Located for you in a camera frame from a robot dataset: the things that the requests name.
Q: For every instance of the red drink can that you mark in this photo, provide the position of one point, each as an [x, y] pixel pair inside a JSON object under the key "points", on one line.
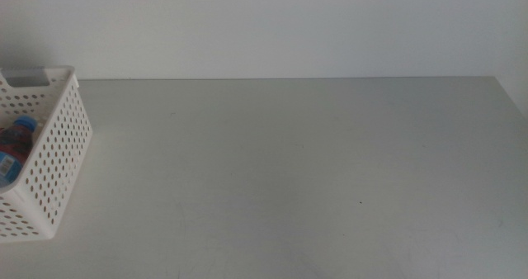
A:
{"points": [[16, 145]]}

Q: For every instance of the clear water bottle blue cap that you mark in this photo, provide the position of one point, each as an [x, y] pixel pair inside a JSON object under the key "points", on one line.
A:
{"points": [[8, 167]]}

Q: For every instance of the white perforated plastic basket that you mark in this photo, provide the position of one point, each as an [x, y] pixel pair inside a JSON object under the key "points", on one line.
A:
{"points": [[53, 167]]}

